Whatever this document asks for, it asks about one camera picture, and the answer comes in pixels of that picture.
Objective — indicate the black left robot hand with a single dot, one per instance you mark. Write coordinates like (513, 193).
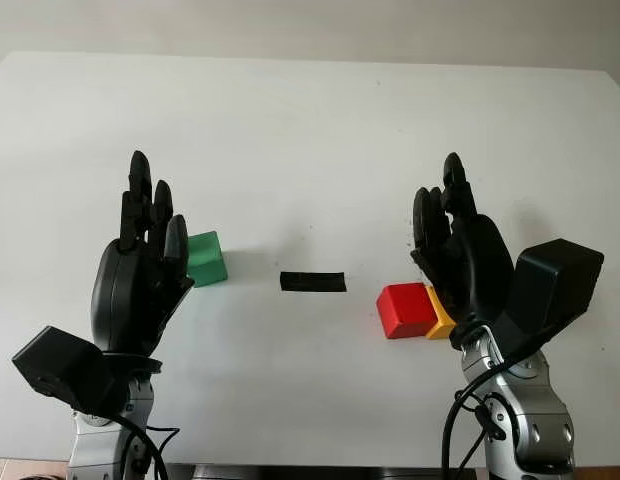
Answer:
(120, 300)

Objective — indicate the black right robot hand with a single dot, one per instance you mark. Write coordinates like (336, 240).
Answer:
(475, 270)

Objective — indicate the yellow block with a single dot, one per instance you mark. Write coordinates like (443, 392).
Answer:
(438, 328)

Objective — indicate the red block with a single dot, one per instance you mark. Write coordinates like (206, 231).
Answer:
(407, 310)

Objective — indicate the green block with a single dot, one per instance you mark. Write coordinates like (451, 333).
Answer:
(207, 265)

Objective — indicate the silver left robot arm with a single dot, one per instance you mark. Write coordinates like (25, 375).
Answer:
(140, 400)

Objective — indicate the black tape mark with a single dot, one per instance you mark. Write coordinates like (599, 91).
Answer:
(312, 281)

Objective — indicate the dark grey robot torso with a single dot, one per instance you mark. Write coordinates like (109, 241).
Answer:
(340, 472)

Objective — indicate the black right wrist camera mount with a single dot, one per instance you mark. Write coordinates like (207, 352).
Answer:
(555, 285)

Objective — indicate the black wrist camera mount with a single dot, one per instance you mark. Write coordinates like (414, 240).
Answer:
(555, 285)
(60, 365)

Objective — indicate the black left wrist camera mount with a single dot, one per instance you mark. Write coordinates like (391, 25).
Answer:
(60, 365)

